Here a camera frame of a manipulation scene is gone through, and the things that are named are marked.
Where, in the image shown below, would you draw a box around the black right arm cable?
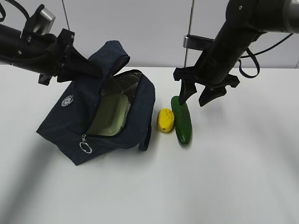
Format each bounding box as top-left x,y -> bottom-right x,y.
237,32 -> 295,79

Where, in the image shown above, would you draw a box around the yellow lemon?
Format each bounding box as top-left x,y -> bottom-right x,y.
157,108 -> 175,133

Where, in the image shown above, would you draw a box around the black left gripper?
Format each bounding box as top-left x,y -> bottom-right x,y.
16,29 -> 103,84

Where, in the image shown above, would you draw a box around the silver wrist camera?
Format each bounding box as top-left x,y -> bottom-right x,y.
33,4 -> 56,35
183,35 -> 214,51

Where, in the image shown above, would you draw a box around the glass container with green lid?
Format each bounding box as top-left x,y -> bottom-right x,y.
87,93 -> 130,136

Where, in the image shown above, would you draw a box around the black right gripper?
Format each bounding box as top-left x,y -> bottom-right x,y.
173,50 -> 240,107

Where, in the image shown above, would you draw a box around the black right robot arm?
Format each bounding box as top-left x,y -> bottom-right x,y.
173,0 -> 299,106

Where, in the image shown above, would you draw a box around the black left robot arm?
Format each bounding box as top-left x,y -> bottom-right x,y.
0,25 -> 103,86

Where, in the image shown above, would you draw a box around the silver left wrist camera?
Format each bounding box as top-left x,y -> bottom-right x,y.
33,4 -> 56,35

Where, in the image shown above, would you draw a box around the navy blue lunch bag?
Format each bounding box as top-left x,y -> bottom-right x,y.
37,40 -> 156,165

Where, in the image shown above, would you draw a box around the green cucumber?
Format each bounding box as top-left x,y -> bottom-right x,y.
171,96 -> 192,146

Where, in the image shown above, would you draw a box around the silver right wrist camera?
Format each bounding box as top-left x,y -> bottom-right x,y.
183,35 -> 214,51

